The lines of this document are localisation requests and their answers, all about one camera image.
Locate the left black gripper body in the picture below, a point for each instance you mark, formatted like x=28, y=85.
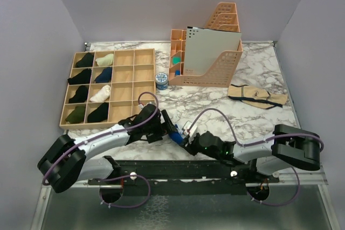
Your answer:
x=154, y=131

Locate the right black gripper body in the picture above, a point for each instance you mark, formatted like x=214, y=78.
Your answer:
x=194, y=146

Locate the blue boxer underwear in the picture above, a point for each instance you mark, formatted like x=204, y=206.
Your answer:
x=177, y=135

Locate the beige underwear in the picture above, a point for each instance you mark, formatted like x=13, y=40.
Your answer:
x=256, y=97

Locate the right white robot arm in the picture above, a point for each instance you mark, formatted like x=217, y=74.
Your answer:
x=285, y=147

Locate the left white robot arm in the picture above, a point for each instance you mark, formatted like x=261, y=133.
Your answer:
x=62, y=164

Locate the blue patterned round tin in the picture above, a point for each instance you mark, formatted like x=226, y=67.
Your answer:
x=161, y=80

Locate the black rolled sock bottom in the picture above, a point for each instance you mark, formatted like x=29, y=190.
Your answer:
x=100, y=114

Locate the black rolled sock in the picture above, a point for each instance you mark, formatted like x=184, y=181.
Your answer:
x=100, y=114
x=83, y=77
x=77, y=94
x=85, y=61

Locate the white rolled sock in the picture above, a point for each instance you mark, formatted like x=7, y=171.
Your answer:
x=102, y=95

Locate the wooden compartment tray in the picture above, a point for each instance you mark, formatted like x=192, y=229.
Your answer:
x=131, y=84

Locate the navy rolled sock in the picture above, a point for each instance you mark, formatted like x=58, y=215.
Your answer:
x=105, y=76

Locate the peach file organizer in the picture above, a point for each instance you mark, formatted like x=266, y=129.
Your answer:
x=225, y=18

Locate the dark green rolled sock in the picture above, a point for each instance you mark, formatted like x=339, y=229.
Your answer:
x=76, y=116

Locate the pale green rolled sock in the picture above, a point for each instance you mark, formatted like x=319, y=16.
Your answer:
x=107, y=60

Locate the grey white folder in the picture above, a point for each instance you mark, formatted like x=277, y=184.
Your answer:
x=203, y=46

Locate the black rolled sock top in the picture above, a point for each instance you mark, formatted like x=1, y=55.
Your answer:
x=85, y=61

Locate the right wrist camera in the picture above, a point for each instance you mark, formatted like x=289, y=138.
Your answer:
x=189, y=130

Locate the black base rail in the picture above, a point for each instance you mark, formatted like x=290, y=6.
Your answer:
x=175, y=178

